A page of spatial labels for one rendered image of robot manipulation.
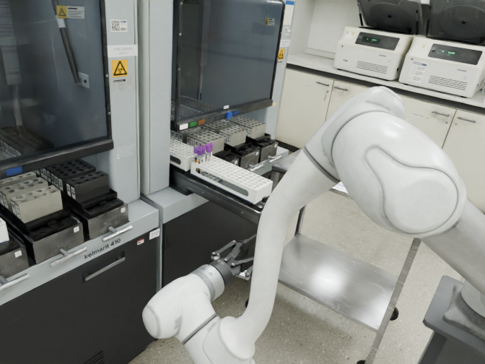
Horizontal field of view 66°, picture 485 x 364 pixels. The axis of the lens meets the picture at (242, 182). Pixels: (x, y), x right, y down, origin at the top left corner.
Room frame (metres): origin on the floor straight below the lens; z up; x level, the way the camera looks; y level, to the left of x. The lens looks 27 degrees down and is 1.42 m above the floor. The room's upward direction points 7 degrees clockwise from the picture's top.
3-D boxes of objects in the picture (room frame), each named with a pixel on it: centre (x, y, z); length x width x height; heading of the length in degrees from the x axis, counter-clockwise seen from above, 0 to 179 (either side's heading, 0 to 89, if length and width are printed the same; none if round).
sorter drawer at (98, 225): (1.10, 0.64, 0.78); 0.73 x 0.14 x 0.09; 55
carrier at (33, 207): (0.84, 0.54, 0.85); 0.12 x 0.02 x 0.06; 146
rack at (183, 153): (1.35, 0.30, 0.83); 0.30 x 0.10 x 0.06; 55
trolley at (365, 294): (1.41, -0.49, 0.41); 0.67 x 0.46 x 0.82; 60
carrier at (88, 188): (0.96, 0.45, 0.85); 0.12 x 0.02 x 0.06; 146
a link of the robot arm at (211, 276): (0.73, 0.06, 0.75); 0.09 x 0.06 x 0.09; 55
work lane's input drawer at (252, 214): (1.25, 0.16, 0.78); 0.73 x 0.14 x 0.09; 55
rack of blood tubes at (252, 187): (1.17, 0.05, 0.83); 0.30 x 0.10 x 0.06; 55
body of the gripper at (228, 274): (0.79, 0.02, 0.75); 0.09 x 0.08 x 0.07; 145
